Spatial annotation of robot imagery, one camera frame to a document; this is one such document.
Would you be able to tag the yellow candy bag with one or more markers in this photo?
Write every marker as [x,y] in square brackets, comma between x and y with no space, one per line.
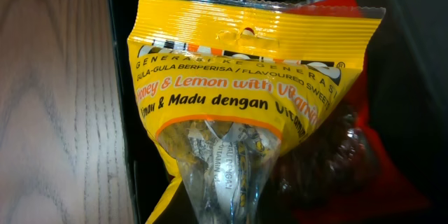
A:
[224,87]

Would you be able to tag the dark green open gift box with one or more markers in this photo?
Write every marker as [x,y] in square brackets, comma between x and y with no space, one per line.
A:
[406,93]

